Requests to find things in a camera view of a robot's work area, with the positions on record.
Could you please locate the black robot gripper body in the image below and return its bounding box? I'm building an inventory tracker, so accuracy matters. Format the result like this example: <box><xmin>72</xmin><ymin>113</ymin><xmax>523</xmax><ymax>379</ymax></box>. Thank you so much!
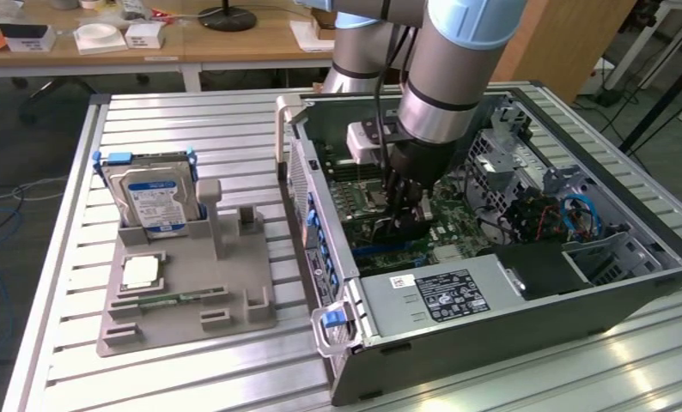
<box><xmin>386</xmin><ymin>139</ymin><xmax>457</xmax><ymax>189</ymax></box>

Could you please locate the green graphics card black fan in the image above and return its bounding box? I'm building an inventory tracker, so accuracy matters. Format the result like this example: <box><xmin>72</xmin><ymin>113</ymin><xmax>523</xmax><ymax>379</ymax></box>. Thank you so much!
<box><xmin>351</xmin><ymin>214</ymin><xmax>434</xmax><ymax>254</ymax></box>

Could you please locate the CPU socket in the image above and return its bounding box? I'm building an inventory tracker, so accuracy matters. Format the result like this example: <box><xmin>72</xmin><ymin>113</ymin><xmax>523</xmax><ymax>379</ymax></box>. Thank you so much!
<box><xmin>362</xmin><ymin>179</ymin><xmax>391</xmax><ymax>211</ymax></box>

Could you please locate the green motherboard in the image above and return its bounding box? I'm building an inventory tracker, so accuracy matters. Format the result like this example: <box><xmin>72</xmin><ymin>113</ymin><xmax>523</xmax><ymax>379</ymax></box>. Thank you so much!
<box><xmin>317</xmin><ymin>143</ymin><xmax>502</xmax><ymax>276</ymax></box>

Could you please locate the blue expansion slot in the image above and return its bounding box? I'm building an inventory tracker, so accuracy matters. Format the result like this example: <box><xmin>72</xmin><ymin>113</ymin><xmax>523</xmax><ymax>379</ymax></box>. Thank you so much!
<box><xmin>353</xmin><ymin>243</ymin><xmax>411</xmax><ymax>259</ymax></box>

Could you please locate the silver perforated drive cage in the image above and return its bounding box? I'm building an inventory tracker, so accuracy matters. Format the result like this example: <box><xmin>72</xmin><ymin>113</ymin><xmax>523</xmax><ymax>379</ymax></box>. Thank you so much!
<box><xmin>458</xmin><ymin>128</ymin><xmax>541</xmax><ymax>224</ymax></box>

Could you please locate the grey power supply unit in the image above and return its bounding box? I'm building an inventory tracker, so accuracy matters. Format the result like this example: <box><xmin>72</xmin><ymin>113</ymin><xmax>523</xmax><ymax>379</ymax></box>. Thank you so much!
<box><xmin>354</xmin><ymin>255</ymin><xmax>525</xmax><ymax>340</ymax></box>

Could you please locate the flat white box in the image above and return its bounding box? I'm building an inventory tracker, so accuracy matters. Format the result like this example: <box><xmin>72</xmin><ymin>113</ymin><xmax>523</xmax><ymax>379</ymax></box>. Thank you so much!
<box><xmin>288</xmin><ymin>20</ymin><xmax>337</xmax><ymax>53</ymax></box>

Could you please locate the black open PC case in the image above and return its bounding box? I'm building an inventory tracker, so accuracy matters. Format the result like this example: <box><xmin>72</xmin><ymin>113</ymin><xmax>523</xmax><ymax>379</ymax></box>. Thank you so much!
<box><xmin>275</xmin><ymin>85</ymin><xmax>682</xmax><ymax>407</ymax></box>

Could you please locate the wooden cabinet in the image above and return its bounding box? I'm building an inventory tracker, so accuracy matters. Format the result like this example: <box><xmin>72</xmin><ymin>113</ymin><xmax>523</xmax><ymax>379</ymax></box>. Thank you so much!
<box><xmin>489</xmin><ymin>0</ymin><xmax>639</xmax><ymax>105</ymax></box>

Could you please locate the brown cardboard box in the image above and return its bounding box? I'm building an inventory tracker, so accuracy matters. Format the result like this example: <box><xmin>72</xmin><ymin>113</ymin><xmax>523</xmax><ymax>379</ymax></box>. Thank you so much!
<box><xmin>311</xmin><ymin>9</ymin><xmax>339</xmax><ymax>31</ymax></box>

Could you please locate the grey parts rack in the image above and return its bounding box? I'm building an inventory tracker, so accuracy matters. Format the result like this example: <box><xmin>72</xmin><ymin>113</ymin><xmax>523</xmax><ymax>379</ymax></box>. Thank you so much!
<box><xmin>95</xmin><ymin>178</ymin><xmax>276</xmax><ymax>360</ymax></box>

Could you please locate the grey metal disk bay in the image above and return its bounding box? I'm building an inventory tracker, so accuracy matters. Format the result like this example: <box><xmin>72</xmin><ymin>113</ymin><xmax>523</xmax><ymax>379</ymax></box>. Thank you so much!
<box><xmin>563</xmin><ymin>227</ymin><xmax>662</xmax><ymax>284</ymax></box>

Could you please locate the silver hard disk blue label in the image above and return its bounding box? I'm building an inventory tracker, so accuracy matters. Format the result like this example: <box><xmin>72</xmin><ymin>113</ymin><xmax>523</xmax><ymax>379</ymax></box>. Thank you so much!
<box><xmin>100</xmin><ymin>161</ymin><xmax>196</xmax><ymax>239</ymax></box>

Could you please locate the black round lamp base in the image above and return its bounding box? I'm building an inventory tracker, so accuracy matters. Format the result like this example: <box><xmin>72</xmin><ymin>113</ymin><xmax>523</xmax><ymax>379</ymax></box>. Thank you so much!
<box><xmin>198</xmin><ymin>0</ymin><xmax>259</xmax><ymax>32</ymax></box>

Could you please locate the green loose RAM stick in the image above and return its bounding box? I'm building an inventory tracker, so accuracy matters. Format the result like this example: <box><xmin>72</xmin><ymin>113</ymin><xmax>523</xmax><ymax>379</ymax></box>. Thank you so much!
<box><xmin>110</xmin><ymin>289</ymin><xmax>227</xmax><ymax>308</ymax></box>

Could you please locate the silver CPU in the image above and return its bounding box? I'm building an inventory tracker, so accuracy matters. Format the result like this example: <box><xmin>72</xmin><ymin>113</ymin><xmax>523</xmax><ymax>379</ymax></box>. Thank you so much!
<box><xmin>120</xmin><ymin>257</ymin><xmax>164</xmax><ymax>289</ymax></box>

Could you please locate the blue plastic disk caddy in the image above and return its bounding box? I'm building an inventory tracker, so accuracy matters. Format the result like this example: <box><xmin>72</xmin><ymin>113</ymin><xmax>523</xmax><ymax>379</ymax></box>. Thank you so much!
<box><xmin>90</xmin><ymin>145</ymin><xmax>199</xmax><ymax>190</ymax></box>

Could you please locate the plain white box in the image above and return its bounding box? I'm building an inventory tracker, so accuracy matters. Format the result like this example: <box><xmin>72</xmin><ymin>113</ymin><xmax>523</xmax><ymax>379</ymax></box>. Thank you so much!
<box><xmin>124</xmin><ymin>21</ymin><xmax>167</xmax><ymax>50</ymax></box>

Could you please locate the white holder with bowl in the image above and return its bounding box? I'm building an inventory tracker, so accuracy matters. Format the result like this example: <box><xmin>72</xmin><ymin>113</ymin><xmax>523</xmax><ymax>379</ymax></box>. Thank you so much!
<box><xmin>74</xmin><ymin>24</ymin><xmax>130</xmax><ymax>56</ymax></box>

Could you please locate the white box black top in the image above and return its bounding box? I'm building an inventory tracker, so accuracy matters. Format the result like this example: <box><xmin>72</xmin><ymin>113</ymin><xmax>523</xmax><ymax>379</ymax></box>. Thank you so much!
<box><xmin>0</xmin><ymin>23</ymin><xmax>59</xmax><ymax>53</ymax></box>

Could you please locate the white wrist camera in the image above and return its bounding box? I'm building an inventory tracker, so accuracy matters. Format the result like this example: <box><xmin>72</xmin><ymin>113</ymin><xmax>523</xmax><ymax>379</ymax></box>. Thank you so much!
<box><xmin>346</xmin><ymin>121</ymin><xmax>403</xmax><ymax>165</ymax></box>

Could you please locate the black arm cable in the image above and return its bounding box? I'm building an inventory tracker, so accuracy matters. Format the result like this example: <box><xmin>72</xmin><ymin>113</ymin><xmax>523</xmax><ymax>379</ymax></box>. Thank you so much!
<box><xmin>373</xmin><ymin>23</ymin><xmax>419</xmax><ymax>173</ymax></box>

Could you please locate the black power wire bundle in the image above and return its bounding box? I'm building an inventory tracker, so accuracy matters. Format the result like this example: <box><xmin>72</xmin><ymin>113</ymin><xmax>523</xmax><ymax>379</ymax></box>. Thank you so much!
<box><xmin>506</xmin><ymin>192</ymin><xmax>565</xmax><ymax>245</ymax></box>

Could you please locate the blue wire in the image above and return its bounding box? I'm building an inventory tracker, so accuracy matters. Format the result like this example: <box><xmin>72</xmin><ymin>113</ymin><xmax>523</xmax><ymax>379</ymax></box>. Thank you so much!
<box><xmin>563</xmin><ymin>193</ymin><xmax>605</xmax><ymax>241</ymax></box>

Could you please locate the wooden desk white frame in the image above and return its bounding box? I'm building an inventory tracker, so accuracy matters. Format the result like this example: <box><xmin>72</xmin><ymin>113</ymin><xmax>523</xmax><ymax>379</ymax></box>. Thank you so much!
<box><xmin>0</xmin><ymin>0</ymin><xmax>498</xmax><ymax>91</ymax></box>

